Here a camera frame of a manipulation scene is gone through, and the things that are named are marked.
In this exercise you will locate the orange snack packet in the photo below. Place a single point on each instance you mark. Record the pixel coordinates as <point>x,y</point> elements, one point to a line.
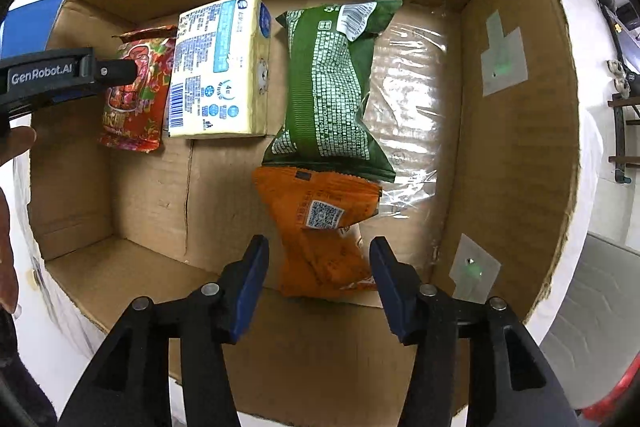
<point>320,257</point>

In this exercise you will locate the yellow tissue pack blue label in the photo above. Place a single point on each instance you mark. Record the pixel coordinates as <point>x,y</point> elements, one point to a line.
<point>220,82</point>

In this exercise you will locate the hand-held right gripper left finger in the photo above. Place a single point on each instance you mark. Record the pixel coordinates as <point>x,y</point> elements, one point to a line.
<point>248,292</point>

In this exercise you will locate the red object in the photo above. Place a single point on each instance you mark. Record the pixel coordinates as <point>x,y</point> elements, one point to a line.
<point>617,399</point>

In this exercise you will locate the grey quilted cushion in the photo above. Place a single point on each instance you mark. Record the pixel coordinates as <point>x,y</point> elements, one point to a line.
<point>595,317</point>

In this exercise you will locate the green snack packet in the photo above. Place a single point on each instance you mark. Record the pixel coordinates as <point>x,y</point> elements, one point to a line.
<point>325,97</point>

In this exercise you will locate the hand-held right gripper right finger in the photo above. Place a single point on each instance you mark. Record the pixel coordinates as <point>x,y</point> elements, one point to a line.
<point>392,294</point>

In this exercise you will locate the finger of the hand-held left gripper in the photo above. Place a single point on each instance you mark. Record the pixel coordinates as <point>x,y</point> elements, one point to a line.
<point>115,70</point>

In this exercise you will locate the black metal stand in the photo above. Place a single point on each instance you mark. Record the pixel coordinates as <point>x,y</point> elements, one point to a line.
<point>620,107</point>

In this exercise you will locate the red patterned snack packet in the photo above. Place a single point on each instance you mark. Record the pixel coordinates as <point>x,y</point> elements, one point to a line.
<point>142,112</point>

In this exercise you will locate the person's left forearm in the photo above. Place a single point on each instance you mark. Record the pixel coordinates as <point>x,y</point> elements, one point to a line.
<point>5,247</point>

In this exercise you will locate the blue chair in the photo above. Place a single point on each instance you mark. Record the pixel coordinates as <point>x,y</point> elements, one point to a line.
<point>30,24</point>

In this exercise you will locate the person's left hand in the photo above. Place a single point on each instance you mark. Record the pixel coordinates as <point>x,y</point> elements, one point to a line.
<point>17,142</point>

